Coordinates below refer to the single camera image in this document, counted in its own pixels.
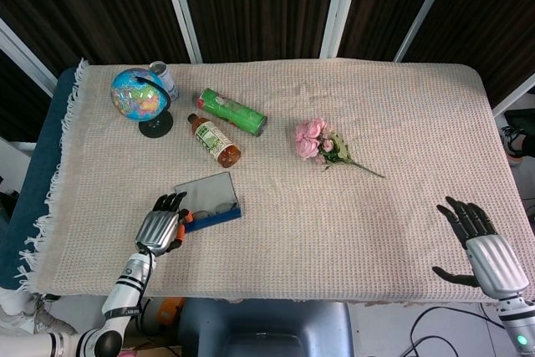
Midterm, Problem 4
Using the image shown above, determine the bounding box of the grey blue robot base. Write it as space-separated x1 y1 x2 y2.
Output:
179 298 354 357

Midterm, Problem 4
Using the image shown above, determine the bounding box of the desk globe on black stand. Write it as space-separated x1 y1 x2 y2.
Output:
110 67 175 139

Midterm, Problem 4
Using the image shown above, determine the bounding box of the green cylindrical snack tube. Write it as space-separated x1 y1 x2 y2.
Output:
196 87 268 138

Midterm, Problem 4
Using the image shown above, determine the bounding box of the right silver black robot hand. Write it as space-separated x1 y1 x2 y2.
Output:
431 196 530 302

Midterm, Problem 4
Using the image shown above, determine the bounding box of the silver white drink can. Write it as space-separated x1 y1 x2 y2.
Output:
149 60 180 102

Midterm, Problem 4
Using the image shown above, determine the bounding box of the brown tea bottle green label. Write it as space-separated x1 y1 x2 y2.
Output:
186 112 242 168

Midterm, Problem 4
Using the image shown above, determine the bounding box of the blue padded table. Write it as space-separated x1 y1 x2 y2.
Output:
0 66 80 291

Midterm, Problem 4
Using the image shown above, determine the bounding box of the beige waffle weave cloth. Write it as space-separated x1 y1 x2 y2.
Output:
14 58 519 306

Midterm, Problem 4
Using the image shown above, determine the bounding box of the black floor cable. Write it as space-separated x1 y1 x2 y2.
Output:
409 304 535 357

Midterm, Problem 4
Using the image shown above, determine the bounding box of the orange plastic device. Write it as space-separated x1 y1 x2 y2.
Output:
140 297 185 335

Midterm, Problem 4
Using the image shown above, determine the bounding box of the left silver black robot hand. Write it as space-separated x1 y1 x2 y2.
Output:
134 191 194 258

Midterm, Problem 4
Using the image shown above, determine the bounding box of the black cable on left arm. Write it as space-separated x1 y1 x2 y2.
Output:
137 246 155 291

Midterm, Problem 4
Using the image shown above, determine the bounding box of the pink artificial flower bouquet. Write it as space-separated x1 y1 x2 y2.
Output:
294 117 386 179

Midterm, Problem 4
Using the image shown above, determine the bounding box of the white sneaker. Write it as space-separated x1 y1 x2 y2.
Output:
0 289 79 337

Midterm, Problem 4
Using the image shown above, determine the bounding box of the grey blue glasses case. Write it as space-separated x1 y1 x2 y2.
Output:
173 171 244 233

